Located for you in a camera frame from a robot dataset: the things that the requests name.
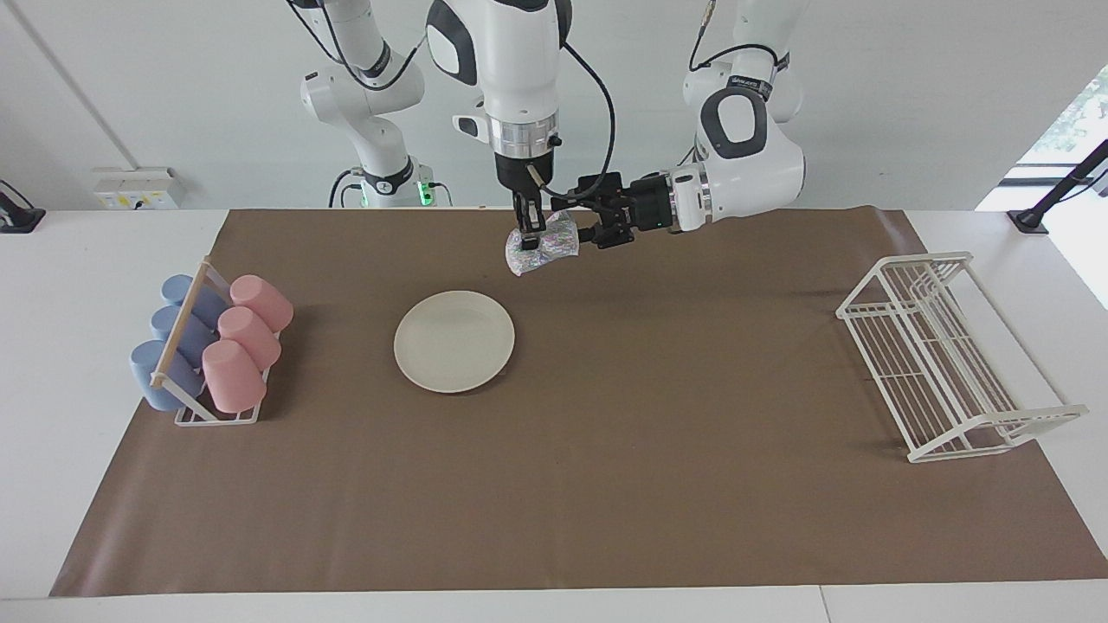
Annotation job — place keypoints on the blue plastic cup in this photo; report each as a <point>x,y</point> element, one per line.
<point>177,288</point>
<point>169,322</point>
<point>156,381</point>

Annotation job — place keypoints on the clear plastic wrapper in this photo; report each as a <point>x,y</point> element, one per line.
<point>554,247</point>

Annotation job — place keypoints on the cream round plate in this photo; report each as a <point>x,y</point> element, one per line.
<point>454,342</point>

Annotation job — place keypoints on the cup rack with wooden bar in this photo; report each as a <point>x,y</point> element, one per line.
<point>180,333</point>

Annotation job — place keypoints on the white wall outlet box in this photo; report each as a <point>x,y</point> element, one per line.
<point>138,189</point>

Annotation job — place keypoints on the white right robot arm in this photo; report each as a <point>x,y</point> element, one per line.
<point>511,69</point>

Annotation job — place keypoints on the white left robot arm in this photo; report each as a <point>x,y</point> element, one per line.
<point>753,164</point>

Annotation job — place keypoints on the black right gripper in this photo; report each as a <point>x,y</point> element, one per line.
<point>529,206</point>

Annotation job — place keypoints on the black table clamp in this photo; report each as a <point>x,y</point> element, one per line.
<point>22,218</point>

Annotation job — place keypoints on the brown paper table mat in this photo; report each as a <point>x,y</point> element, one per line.
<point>606,484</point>

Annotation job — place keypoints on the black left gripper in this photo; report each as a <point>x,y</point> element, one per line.
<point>619,208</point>

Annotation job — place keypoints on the bright window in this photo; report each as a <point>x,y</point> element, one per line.
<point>1078,121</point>

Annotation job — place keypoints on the pink plastic cup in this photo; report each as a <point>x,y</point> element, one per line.
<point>234,381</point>
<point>264,301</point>
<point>251,337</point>

